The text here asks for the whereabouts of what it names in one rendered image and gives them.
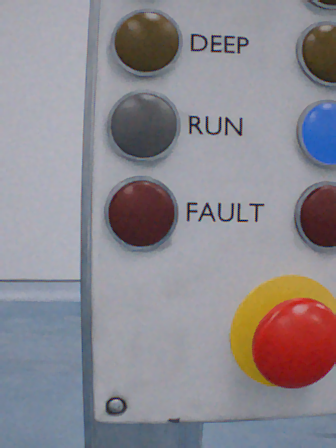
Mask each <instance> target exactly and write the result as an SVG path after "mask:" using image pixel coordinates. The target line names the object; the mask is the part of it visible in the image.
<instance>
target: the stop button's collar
mask: <svg viewBox="0 0 336 448"><path fill-rule="evenodd" d="M293 298H309V299H312V298H313V299H316V300H318V301H320V302H322V303H323V304H325V305H326V306H327V307H329V309H330V310H331V311H333V312H334V313H335V314H336V300H335V299H334V296H333V295H332V293H331V292H330V291H329V290H328V289H327V288H326V287H325V286H324V285H322V284H321V283H320V282H318V281H316V280H315V281H314V280H313V279H311V278H308V277H305V276H301V275H292V274H291V275H281V276H277V277H273V278H270V279H269V280H268V281H266V282H264V283H262V284H260V285H259V286H257V287H256V288H254V289H253V290H252V291H251V292H250V293H249V294H247V295H246V296H245V297H244V298H243V300H242V301H241V302H240V304H239V305H238V307H237V310H236V312H235V314H234V317H233V321H232V324H231V331H230V332H229V339H230V347H231V351H232V354H233V356H234V358H235V361H236V362H237V363H238V365H239V366H240V368H241V371H242V372H243V373H245V374H246V375H247V376H248V377H250V378H251V379H252V380H254V381H257V382H259V383H261V384H263V385H265V386H273V387H278V386H276V385H274V384H271V383H270V382H268V381H267V379H266V378H265V377H263V376H262V375H261V373H260V372H259V370H258V369H257V367H255V362H254V360H253V355H252V347H251V345H252V337H253V335H254V334H255V331H256V328H257V326H258V324H259V322H260V321H261V320H262V318H263V317H264V316H265V315H266V314H267V313H268V312H269V311H270V310H271V309H272V308H274V307H275V306H277V305H278V304H279V303H281V302H283V301H285V300H289V299H293Z"/></svg>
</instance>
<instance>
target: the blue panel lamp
mask: <svg viewBox="0 0 336 448"><path fill-rule="evenodd" d="M302 128H303V130H302V138H303V142H304V145H305V147H306V150H307V151H308V152H309V154H310V155H311V156H312V157H313V158H315V159H316V160H318V161H320V162H322V163H324V164H336V104H333V103H331V102H330V103H324V104H320V105H318V106H315V107H314V108H313V109H311V110H310V111H309V114H308V115H306V117H305V119H304V121H303V124H302Z"/></svg>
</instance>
